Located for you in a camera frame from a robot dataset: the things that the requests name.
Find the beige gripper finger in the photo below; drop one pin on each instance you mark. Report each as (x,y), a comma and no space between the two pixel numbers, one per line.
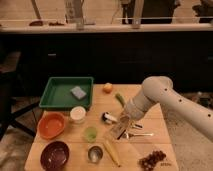
(119,126)
(128,130)

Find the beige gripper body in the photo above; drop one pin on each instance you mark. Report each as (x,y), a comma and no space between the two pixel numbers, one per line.
(126,121)

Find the wooden board eraser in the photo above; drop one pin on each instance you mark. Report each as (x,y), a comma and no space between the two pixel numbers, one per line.
(115,135)

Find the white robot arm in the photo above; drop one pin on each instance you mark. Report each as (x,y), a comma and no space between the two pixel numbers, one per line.
(159,89)

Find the small green cup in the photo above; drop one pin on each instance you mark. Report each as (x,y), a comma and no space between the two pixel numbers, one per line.
(90,134)

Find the small metal cup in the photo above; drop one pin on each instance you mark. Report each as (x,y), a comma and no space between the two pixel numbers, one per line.
(95,154)

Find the white paper cup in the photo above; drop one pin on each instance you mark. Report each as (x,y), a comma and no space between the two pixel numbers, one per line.
(78,114)

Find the metal fork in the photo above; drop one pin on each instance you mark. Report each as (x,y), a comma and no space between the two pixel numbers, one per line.
(138,135)

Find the orange fruit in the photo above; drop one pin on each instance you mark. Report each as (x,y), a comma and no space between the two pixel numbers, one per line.
(107,88)

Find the bunch of red grapes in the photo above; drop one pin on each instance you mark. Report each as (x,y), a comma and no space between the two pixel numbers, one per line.
(148,163)

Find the grey sponge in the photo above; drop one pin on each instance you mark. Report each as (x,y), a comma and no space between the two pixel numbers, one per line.
(78,92)

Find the green plastic tray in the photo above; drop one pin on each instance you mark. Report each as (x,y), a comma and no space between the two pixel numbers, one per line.
(58,94)

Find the orange bowl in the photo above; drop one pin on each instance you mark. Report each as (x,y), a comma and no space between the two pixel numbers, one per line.
(51,125)

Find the dark red bowl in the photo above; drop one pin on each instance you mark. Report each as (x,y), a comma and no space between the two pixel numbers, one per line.
(54,156)

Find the white handled dish brush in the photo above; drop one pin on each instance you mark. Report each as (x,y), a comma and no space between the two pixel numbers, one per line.
(110,119)

